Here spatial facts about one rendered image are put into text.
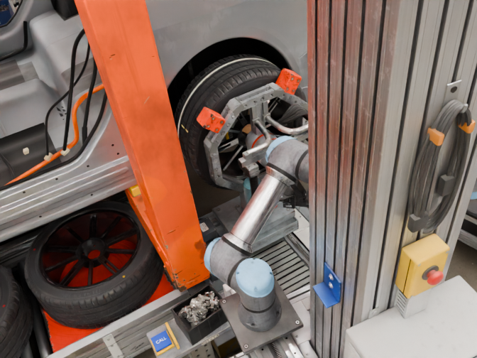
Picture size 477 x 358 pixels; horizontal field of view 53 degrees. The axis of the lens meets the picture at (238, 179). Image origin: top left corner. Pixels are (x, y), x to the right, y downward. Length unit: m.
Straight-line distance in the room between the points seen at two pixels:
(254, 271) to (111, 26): 0.83
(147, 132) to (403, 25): 1.04
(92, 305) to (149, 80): 1.20
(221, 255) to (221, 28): 1.02
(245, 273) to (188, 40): 1.04
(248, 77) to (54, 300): 1.33
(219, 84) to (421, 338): 1.40
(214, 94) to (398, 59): 1.49
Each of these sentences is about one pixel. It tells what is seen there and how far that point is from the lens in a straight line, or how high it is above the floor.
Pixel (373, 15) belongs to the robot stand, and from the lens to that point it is 0.75.
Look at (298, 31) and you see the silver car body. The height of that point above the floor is 1.22.
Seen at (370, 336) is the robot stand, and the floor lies 1.23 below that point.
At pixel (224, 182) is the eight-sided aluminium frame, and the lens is 2.29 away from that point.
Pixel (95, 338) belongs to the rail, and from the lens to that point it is 2.34.
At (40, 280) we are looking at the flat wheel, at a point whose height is 0.50.
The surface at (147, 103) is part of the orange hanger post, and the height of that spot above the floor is 1.48.
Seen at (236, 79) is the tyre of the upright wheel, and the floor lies 1.18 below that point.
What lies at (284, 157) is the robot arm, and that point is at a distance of 1.60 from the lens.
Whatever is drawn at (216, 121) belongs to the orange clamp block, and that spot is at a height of 1.08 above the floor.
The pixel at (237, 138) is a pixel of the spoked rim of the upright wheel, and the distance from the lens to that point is 2.33.
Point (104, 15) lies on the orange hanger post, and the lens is 1.39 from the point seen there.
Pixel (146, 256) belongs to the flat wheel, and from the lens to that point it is 2.38.
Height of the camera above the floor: 2.29
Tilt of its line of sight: 43 degrees down
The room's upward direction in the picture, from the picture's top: 8 degrees counter-clockwise
